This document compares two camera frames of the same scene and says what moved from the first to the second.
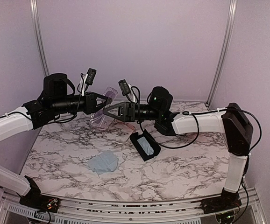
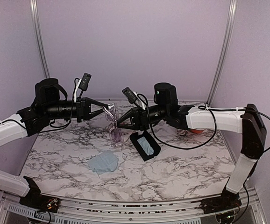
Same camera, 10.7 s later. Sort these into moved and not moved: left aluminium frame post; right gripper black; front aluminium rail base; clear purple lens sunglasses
Moved: clear purple lens sunglasses; right gripper black
Not moved: left aluminium frame post; front aluminium rail base
